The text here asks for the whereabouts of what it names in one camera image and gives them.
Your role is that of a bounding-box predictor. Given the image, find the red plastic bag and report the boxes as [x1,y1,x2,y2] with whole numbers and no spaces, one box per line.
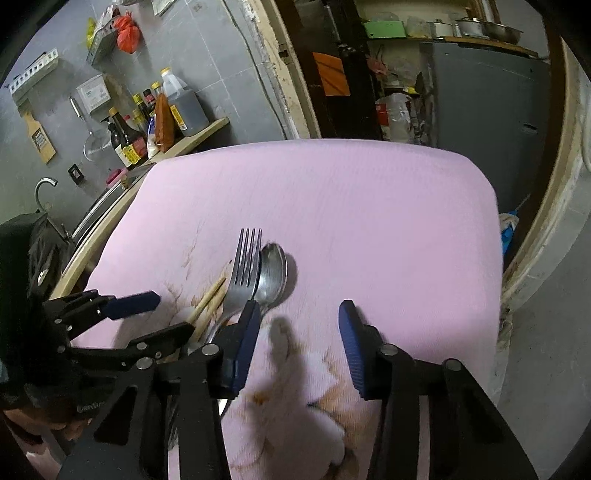
[116,12,141,52]

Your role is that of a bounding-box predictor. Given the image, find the yellow-capped sauce bottle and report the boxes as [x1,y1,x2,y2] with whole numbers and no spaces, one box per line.
[132,93,151,140]

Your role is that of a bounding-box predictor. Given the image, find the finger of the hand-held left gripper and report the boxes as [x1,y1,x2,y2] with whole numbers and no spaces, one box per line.
[41,289,161,336]
[60,322,196,370]

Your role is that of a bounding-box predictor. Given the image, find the steel pot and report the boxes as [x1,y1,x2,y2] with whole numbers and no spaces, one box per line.
[454,16,486,38]

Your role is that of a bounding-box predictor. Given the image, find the clear plastic jug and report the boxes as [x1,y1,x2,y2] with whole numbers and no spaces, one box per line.
[376,93,412,142]

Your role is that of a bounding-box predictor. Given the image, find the dark wooden door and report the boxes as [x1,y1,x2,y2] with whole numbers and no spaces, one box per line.
[277,0,385,140]

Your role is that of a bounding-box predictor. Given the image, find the red snack packet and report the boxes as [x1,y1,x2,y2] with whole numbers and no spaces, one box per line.
[99,4,122,29]

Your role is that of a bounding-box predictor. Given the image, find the white packet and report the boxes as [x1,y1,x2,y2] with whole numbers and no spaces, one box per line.
[145,117,160,160]

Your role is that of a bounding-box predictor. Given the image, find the steel sink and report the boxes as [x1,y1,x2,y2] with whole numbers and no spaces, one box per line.
[69,177,149,243]

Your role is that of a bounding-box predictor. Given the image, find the white wall basket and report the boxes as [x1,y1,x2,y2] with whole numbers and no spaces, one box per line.
[4,47,60,100]

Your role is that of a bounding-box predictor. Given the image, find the blue plastic bag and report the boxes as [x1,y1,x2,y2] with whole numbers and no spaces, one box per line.
[499,212,520,260]

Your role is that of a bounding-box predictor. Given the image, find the white wall box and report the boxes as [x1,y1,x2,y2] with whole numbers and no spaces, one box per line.
[76,73,112,112]

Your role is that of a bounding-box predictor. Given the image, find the chrome faucet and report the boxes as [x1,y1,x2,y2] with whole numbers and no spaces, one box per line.
[34,177,73,241]

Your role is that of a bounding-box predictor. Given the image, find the large oil jug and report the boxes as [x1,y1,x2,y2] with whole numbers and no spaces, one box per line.
[160,68,211,138]

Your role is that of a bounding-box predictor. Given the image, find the power cable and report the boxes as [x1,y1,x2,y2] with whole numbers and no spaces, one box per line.
[222,0,288,140]

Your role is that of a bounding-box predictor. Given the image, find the dark pump bottle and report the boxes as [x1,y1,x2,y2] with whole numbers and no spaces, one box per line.
[100,115,131,169]

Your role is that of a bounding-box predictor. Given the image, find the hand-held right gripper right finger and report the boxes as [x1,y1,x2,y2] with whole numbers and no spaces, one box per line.
[338,299,539,480]

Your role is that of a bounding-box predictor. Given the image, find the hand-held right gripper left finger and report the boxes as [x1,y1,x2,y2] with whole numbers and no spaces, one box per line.
[58,299,263,480]

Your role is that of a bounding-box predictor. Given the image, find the steel bowl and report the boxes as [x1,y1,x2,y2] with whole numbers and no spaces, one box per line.
[482,20,523,42]

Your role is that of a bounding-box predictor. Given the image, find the metal fork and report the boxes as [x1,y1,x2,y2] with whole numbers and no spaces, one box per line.
[205,227,263,344]

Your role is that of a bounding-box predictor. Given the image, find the pink floral tablecloth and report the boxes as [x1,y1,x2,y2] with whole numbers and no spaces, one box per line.
[69,138,504,480]

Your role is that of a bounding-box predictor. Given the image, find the wooden grater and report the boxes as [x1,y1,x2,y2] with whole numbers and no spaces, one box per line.
[18,108,57,165]

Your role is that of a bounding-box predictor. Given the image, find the metal spoon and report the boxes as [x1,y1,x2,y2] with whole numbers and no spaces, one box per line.
[254,243,289,317]

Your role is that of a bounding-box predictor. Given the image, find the dark bottle yellow label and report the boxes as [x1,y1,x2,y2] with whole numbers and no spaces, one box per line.
[108,106,147,166]

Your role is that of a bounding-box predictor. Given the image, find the grey cabinet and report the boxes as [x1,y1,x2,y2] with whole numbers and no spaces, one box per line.
[424,39,553,214]

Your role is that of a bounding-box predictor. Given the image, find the wooden cutting board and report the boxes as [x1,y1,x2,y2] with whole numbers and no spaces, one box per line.
[445,35,539,59]

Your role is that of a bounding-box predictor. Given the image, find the mesh strainer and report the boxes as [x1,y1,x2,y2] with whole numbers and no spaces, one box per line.
[69,96,114,161]

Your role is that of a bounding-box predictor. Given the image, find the white door frame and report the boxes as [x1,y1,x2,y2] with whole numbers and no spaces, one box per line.
[252,0,591,319]

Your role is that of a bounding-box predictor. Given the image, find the person's left hand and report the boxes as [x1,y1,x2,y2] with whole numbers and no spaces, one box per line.
[7,408,93,446]

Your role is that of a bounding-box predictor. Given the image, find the green box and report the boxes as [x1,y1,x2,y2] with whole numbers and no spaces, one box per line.
[363,19,407,40]

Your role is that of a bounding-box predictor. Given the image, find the metal wall shelf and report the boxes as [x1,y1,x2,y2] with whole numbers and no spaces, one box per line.
[86,14,122,66]

